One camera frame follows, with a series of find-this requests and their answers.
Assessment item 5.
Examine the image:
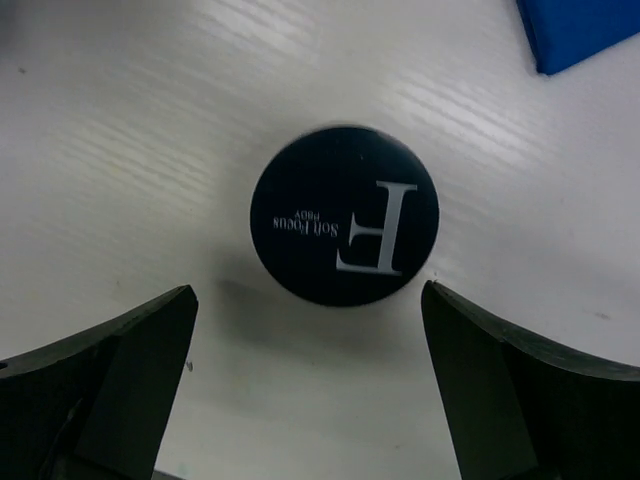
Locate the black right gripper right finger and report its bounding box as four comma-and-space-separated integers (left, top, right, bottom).
421, 281, 639, 479

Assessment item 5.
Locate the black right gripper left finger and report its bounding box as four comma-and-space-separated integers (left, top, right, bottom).
1, 285, 198, 479

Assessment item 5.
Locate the dark blue round cosmetic jar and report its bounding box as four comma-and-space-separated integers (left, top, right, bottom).
250, 125, 440, 307

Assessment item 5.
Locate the blue patterned cloth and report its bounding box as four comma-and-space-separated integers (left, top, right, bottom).
516, 0, 639, 76

